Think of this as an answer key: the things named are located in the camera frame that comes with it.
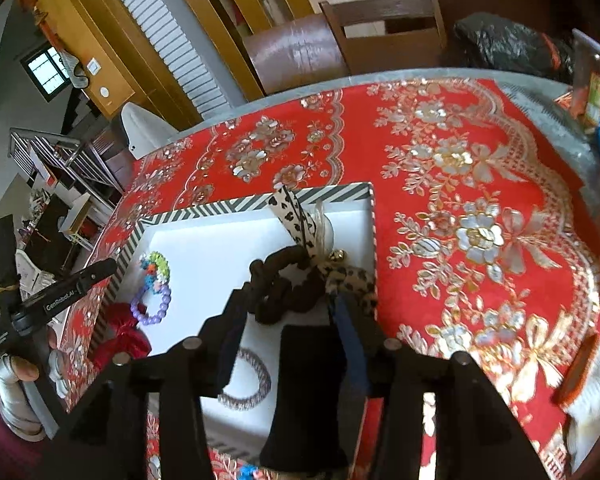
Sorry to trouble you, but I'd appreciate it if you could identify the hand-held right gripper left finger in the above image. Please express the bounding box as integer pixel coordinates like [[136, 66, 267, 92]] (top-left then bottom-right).
[[45, 284, 252, 480]]

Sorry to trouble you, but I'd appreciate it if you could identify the colourful bead bracelet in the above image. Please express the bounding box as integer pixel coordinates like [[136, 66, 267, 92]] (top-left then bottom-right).
[[140, 251, 171, 293]]

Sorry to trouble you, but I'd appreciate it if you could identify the orange plastic object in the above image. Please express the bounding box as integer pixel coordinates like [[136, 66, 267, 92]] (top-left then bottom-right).
[[552, 332, 600, 409]]

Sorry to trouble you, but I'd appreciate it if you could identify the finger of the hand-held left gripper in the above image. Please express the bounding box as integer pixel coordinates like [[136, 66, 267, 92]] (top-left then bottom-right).
[[75, 258, 119, 295]]

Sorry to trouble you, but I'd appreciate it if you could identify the person's left hand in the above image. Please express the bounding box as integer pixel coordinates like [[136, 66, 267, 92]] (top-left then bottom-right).
[[0, 340, 68, 433]]

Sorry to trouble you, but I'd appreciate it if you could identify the grey coiled hair tie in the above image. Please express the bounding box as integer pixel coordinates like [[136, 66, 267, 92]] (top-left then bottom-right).
[[217, 349, 272, 411]]

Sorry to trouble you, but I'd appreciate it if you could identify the person's left forearm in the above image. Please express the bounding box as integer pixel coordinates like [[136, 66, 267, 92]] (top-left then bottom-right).
[[0, 395, 43, 480]]

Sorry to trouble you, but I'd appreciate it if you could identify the red scrunchie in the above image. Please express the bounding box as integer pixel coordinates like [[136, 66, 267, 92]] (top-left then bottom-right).
[[92, 302, 152, 372]]

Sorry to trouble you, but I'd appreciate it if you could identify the brown scrunchie with leopard ribbon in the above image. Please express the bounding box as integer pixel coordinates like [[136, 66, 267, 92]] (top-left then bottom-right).
[[249, 186, 379, 325]]

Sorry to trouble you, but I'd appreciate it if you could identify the glass jar with label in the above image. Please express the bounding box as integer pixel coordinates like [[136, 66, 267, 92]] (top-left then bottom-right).
[[570, 29, 600, 133]]

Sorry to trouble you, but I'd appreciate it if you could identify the grey lace tablecloth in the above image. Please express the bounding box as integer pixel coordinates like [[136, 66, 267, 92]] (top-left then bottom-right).
[[500, 72, 600, 202]]

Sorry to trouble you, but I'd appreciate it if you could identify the white plastic object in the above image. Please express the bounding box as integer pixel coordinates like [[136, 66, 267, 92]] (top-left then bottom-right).
[[120, 102, 179, 157]]

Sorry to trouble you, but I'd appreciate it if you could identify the metal rack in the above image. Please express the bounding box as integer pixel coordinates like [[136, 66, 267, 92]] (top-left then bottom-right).
[[9, 127, 127, 207]]

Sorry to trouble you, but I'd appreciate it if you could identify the brown wooden chair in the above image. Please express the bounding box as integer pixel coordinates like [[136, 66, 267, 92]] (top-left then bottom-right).
[[242, 0, 448, 96]]

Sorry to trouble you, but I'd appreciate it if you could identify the white slatted door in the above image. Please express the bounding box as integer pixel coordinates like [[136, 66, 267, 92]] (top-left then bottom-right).
[[92, 0, 231, 117]]

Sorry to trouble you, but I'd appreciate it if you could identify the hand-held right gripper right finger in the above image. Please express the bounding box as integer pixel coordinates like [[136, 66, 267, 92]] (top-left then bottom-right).
[[329, 291, 551, 480]]

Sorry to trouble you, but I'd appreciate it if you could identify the purple bead bracelet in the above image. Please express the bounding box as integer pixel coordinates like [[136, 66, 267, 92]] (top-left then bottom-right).
[[130, 284, 173, 327]]

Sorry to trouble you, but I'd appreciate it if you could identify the striped box with white inside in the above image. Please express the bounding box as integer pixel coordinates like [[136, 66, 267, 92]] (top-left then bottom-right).
[[87, 182, 378, 466]]

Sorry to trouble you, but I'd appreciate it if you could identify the window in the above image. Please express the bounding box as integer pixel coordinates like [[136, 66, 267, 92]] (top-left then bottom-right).
[[21, 45, 79, 104]]

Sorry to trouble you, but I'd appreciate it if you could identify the red floral tablecloth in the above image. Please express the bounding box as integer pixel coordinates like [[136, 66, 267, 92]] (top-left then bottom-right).
[[60, 77, 600, 480]]

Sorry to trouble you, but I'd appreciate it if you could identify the black plastic bag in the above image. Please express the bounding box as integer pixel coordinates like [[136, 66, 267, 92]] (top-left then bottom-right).
[[452, 12, 581, 83]]

